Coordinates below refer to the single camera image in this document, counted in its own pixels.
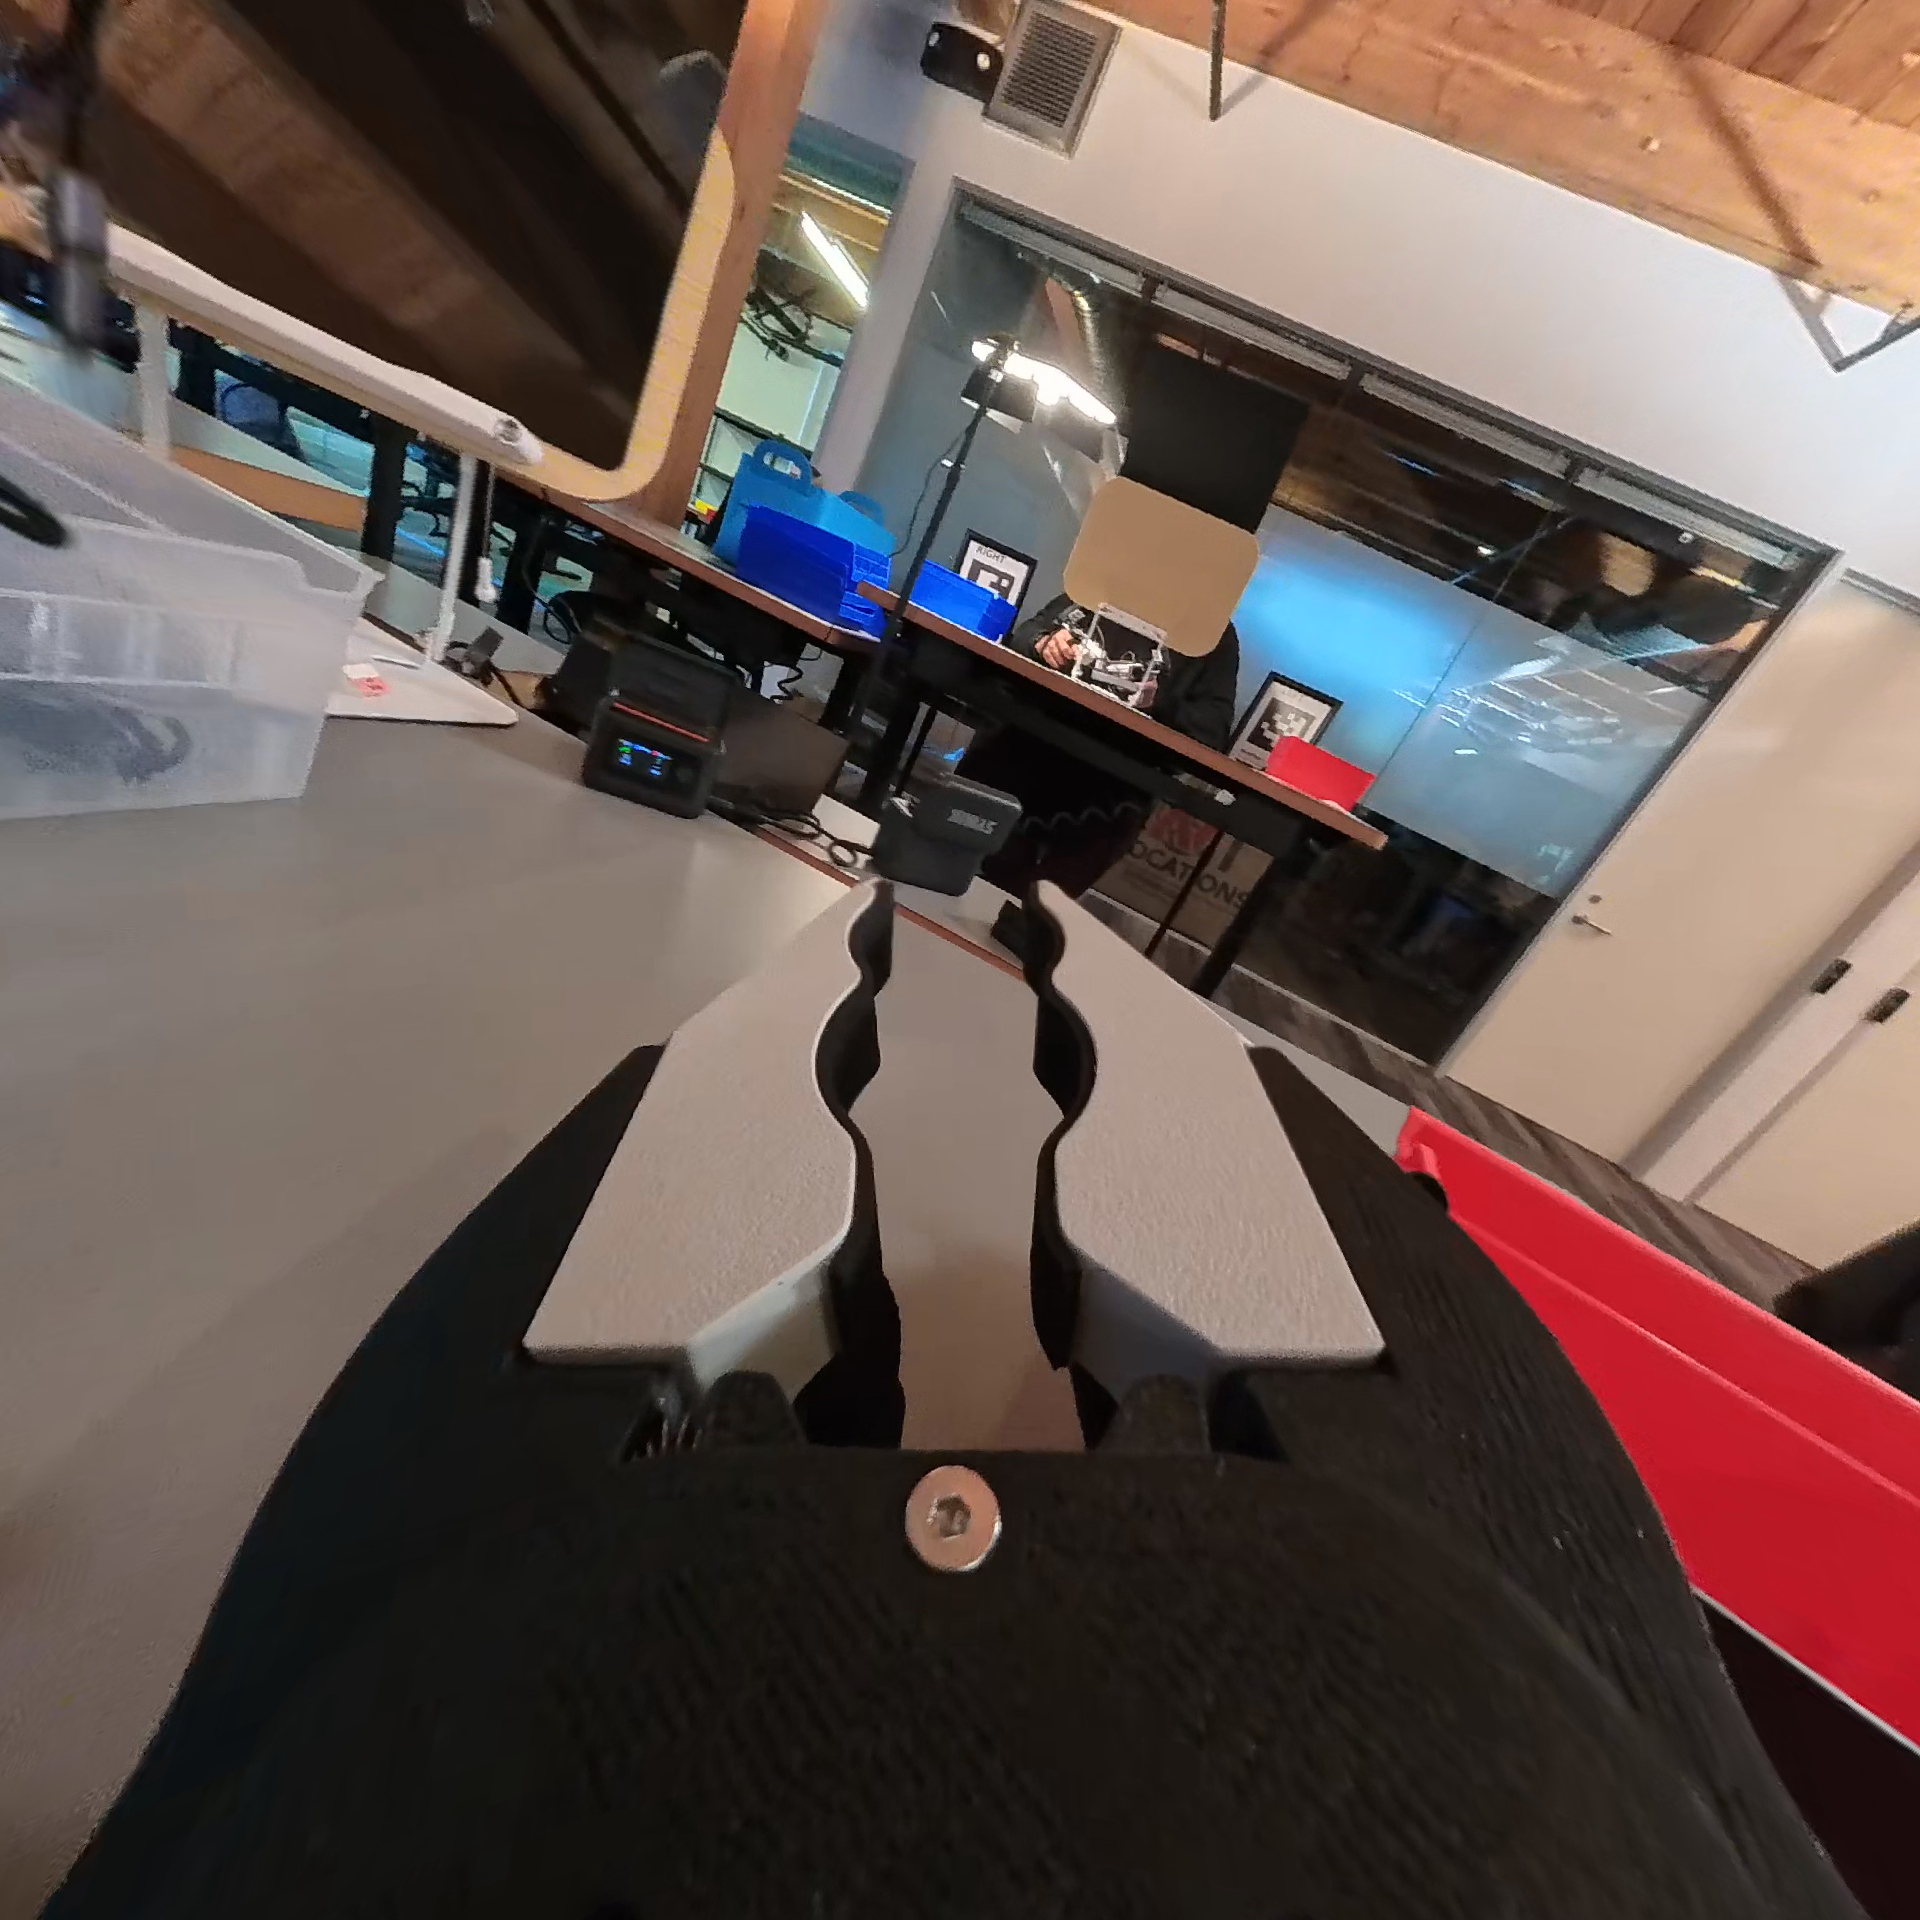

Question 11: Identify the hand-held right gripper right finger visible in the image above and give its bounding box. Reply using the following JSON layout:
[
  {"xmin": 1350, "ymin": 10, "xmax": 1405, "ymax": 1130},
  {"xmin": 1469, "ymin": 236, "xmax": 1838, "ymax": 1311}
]
[{"xmin": 1026, "ymin": 881, "xmax": 1384, "ymax": 1413}]

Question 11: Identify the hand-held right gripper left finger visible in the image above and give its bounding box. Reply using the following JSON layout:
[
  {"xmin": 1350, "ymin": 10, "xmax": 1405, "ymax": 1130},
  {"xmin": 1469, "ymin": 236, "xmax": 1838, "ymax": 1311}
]
[{"xmin": 521, "ymin": 881, "xmax": 905, "ymax": 1449}]

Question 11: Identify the dark grey equipment case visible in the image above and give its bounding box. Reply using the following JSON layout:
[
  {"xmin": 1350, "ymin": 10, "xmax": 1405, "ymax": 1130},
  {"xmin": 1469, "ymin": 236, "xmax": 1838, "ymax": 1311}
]
[{"xmin": 869, "ymin": 779, "xmax": 1023, "ymax": 898}]

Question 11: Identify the small red plastic bin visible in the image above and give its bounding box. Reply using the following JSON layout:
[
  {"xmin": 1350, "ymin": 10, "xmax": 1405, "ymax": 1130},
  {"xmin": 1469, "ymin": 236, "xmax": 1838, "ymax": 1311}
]
[{"xmin": 1264, "ymin": 735, "xmax": 1375, "ymax": 816}]

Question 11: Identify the black portable power station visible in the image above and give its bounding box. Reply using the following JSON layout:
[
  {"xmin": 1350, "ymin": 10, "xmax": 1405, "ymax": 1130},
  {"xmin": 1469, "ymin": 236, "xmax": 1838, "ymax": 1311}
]
[{"xmin": 579, "ymin": 688, "xmax": 737, "ymax": 821}]

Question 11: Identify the long wooden desk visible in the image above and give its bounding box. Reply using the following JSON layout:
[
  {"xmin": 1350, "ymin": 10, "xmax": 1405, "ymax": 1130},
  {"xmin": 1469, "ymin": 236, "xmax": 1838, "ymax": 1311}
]
[{"xmin": 539, "ymin": 491, "xmax": 1392, "ymax": 963}]

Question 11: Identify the large red plastic bin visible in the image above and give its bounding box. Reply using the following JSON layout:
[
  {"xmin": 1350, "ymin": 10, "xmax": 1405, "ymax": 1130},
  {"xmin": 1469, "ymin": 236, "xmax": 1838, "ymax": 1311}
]
[{"xmin": 1393, "ymin": 1107, "xmax": 1920, "ymax": 1751}]

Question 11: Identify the white door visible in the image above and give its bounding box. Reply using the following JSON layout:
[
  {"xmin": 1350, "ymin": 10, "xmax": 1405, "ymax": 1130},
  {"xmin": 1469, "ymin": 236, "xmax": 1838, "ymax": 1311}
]
[{"xmin": 1445, "ymin": 575, "xmax": 1920, "ymax": 1162}]

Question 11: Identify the stack of blue plastic bins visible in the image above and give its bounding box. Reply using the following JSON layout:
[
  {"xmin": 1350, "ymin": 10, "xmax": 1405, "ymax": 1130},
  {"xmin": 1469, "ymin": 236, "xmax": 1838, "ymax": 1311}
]
[{"xmin": 711, "ymin": 439, "xmax": 1021, "ymax": 642}]

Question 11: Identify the black tripod light stand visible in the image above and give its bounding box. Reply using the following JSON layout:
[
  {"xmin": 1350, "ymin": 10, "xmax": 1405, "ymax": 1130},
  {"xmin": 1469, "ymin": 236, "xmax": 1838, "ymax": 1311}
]
[{"xmin": 857, "ymin": 336, "xmax": 1056, "ymax": 816}]

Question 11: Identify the clear plastic storage bin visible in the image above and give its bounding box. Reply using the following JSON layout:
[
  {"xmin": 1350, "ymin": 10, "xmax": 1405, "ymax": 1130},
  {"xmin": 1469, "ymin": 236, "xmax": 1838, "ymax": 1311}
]
[{"xmin": 0, "ymin": 375, "xmax": 386, "ymax": 824}]

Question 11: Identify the white desk lamp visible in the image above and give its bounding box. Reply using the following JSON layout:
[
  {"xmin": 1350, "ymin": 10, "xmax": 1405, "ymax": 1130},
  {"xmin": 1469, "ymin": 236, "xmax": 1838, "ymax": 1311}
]
[{"xmin": 102, "ymin": 225, "xmax": 544, "ymax": 731}]

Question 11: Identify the black coiled cable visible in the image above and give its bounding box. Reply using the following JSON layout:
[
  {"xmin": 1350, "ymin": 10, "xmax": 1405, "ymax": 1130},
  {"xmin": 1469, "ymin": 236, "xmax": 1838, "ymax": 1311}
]
[{"xmin": 22, "ymin": 701, "xmax": 200, "ymax": 793}]

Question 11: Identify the white wall vent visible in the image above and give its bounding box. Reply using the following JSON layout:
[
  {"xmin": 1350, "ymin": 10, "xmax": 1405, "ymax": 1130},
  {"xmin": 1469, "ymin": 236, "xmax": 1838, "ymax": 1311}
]
[{"xmin": 979, "ymin": 0, "xmax": 1125, "ymax": 156}]

